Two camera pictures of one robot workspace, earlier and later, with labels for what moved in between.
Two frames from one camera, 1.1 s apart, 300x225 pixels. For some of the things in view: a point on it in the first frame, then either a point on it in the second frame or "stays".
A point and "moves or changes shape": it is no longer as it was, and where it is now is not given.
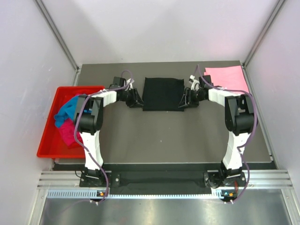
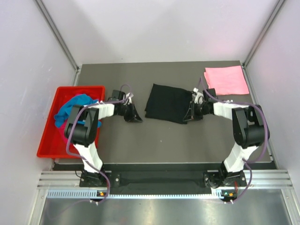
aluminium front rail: [57, 179] stays
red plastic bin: [52, 145] stays
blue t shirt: [67, 111] stays
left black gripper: [135, 99] -> [133, 116]
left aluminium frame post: [47, 15] stays
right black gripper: [187, 96] -> [192, 107]
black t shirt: [163, 94] moves or changes shape
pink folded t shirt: [231, 78] stays
